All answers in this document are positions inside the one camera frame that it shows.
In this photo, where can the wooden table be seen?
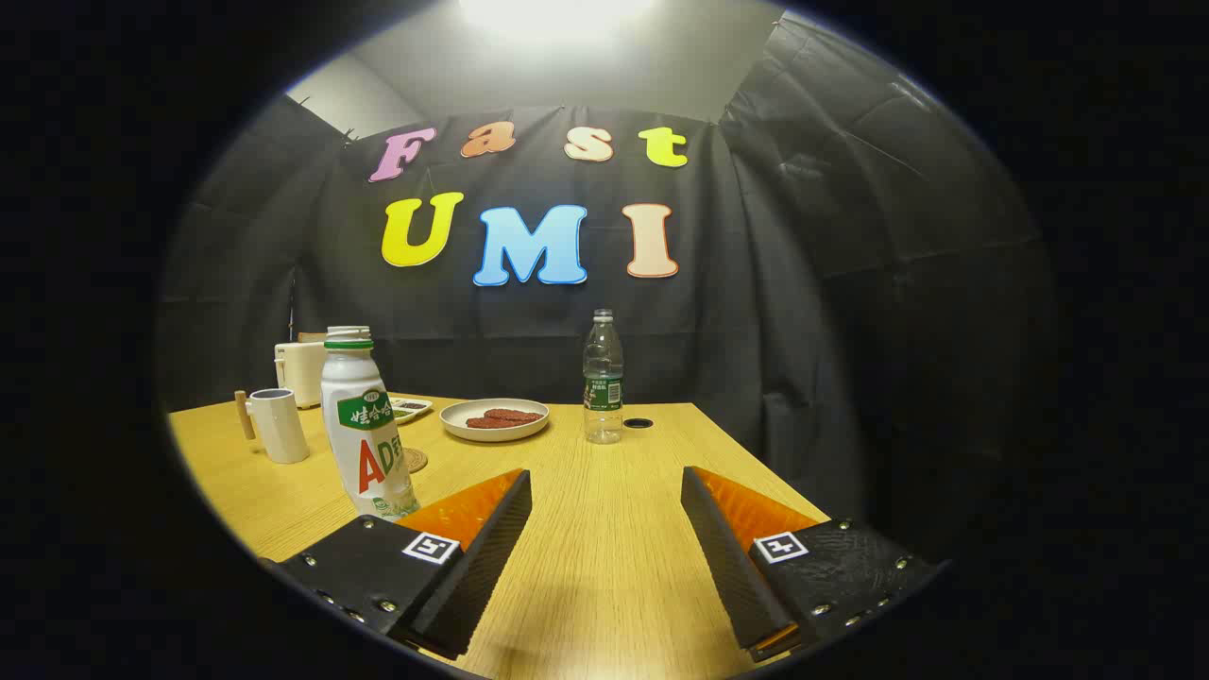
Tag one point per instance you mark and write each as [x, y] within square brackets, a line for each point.
[604, 529]

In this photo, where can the reddish brown meat slice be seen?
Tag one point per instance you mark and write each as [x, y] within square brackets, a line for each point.
[515, 414]
[491, 423]

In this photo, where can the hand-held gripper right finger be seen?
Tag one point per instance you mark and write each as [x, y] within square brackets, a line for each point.
[723, 557]

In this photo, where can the cream toaster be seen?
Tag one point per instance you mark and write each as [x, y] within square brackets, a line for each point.
[302, 373]

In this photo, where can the white divided dish with beans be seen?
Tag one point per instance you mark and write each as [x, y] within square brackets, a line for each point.
[411, 410]

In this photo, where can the round cork coaster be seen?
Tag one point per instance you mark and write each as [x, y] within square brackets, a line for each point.
[417, 460]

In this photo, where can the black backdrop cloth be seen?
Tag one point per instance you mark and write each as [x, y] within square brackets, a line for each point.
[803, 331]

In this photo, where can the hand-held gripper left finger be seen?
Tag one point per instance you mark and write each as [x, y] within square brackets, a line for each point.
[486, 557]

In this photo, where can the white round plate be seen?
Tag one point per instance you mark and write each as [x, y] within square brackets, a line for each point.
[458, 427]

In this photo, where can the white juice bottle green collar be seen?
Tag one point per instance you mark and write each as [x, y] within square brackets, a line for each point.
[364, 444]

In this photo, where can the clear plastic water bottle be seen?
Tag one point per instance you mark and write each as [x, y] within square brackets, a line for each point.
[603, 387]

